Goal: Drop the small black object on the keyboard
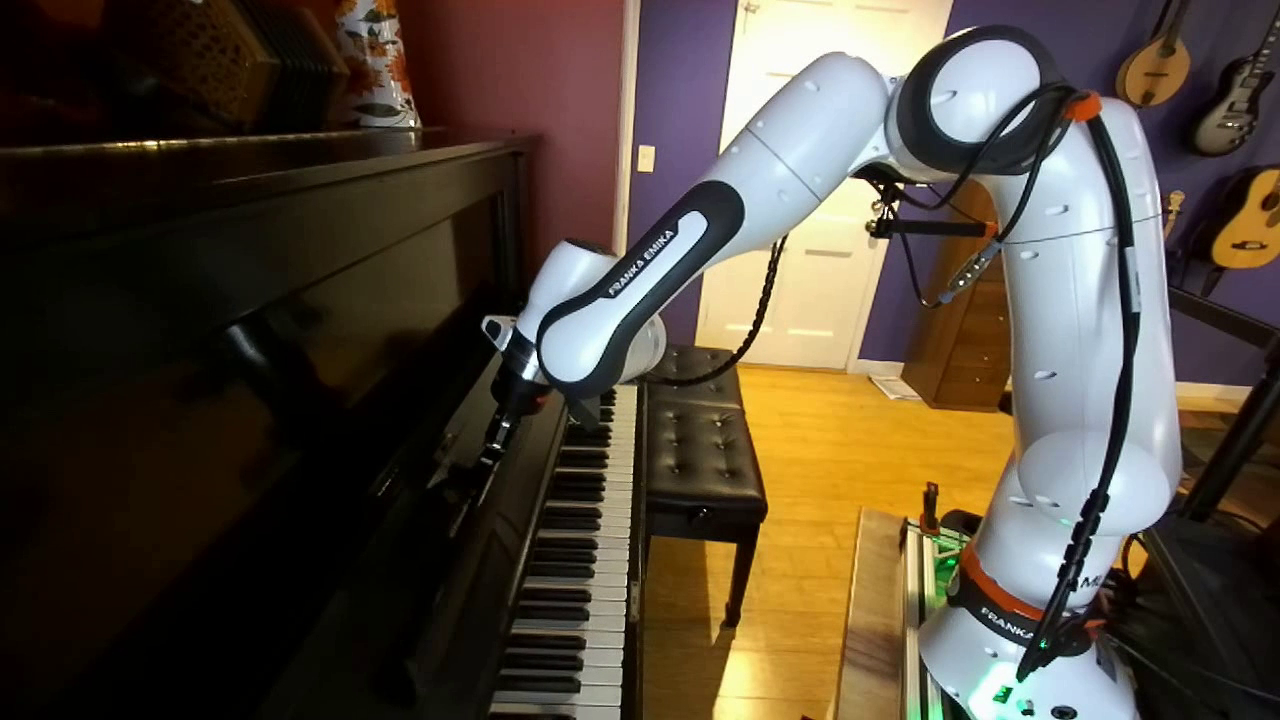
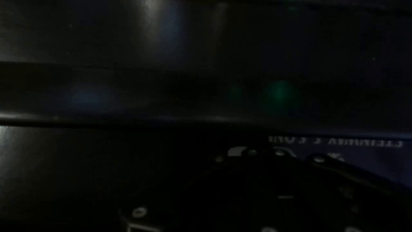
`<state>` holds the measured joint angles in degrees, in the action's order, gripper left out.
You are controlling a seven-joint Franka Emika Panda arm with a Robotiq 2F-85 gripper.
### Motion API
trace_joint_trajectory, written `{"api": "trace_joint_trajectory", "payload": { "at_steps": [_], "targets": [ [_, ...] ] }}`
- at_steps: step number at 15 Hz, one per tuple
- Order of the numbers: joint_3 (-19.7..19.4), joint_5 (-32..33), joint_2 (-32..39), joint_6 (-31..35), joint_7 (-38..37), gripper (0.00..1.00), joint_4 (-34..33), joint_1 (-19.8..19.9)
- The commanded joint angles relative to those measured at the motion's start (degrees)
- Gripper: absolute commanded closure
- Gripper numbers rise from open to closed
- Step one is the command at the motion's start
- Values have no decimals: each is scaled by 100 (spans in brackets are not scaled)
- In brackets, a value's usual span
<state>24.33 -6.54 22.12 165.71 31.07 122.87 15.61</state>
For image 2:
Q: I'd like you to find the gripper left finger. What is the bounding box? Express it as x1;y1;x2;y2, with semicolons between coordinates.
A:
118;145;267;232

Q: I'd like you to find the dark blue printed box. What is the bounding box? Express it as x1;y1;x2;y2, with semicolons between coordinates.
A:
267;133;412;188

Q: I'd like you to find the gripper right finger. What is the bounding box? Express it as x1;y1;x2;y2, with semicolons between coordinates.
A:
267;145;412;232

